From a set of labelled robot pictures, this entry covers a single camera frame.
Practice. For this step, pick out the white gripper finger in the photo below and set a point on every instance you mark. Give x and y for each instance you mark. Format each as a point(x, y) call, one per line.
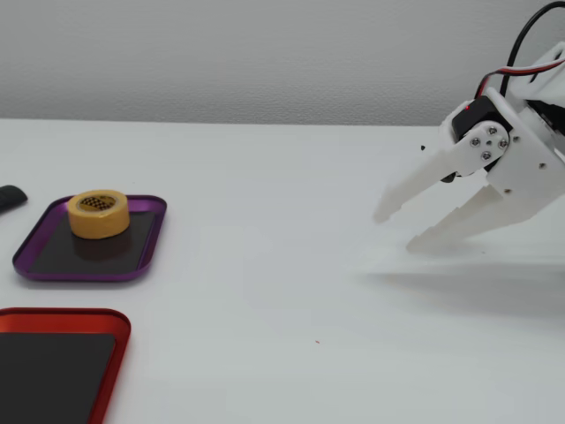
point(441, 165)
point(468, 221)

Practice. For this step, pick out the yellow masking tape roll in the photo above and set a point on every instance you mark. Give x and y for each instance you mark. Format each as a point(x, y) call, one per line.
point(99, 223)

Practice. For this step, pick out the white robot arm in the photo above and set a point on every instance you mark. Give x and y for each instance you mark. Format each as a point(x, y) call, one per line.
point(552, 77)

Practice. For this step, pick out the purple metal tray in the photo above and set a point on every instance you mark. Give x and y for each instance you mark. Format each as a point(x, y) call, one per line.
point(101, 260)

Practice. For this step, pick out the black rounded object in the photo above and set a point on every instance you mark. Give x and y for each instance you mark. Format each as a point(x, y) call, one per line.
point(11, 196)

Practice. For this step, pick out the red metal tray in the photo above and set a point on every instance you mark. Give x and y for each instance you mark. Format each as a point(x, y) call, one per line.
point(53, 375)

